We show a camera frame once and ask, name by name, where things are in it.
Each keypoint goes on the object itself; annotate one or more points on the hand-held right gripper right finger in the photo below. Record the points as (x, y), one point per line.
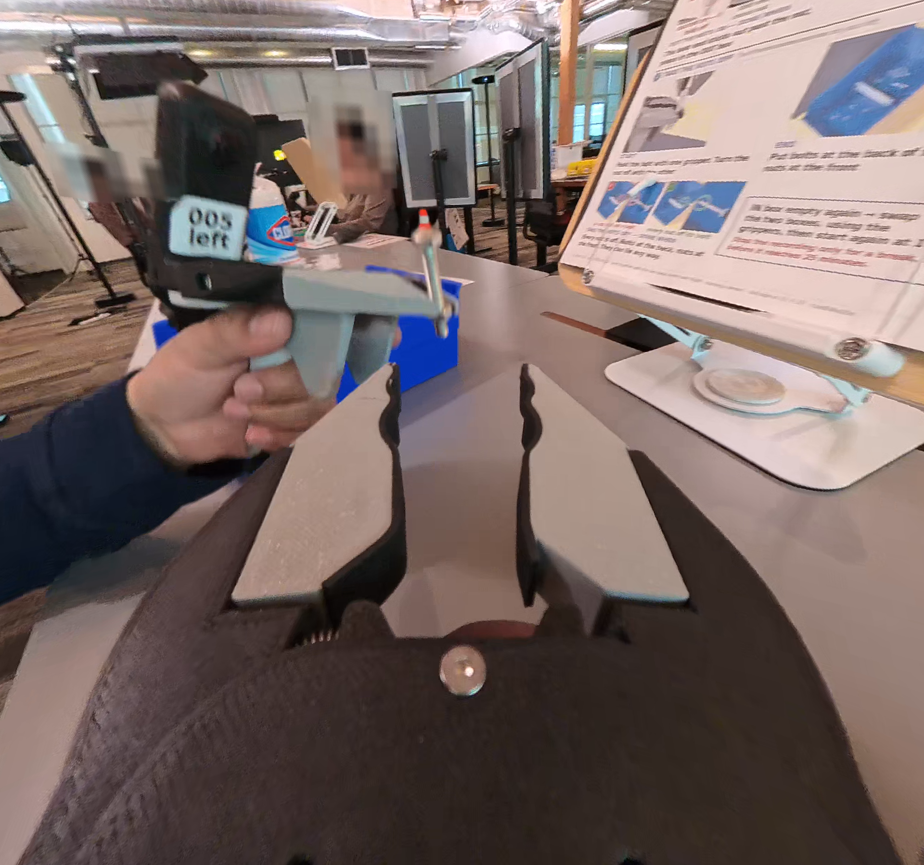
(599, 518)

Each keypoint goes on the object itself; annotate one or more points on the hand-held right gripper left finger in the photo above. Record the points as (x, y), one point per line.
(317, 518)

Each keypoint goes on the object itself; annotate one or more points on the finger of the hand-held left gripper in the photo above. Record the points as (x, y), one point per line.
(346, 291)

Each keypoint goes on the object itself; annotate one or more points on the silver bolt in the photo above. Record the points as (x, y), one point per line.
(432, 273)

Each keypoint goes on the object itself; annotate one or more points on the blue plastic bin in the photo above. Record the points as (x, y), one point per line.
(426, 352)

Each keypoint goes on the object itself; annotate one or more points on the person's left forearm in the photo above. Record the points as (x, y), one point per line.
(72, 489)

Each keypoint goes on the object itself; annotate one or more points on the person's left hand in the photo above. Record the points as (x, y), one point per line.
(188, 396)

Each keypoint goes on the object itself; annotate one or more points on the white folding phone stand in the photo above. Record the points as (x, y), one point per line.
(321, 221)

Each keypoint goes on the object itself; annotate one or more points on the disinfecting wipes canister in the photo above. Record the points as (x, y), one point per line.
(271, 226)

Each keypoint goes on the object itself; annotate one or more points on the black studio light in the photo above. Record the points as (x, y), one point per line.
(144, 71)

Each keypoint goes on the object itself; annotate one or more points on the white printed placard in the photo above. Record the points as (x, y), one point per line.
(455, 226)

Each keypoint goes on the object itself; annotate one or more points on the grey panel on black stand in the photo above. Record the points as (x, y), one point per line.
(437, 150)
(523, 121)

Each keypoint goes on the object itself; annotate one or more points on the white sign stand base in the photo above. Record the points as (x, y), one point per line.
(794, 439)

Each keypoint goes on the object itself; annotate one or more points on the wooden instruction sign board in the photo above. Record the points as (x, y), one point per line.
(758, 121)

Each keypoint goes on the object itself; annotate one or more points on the wooden support post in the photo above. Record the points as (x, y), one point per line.
(569, 71)

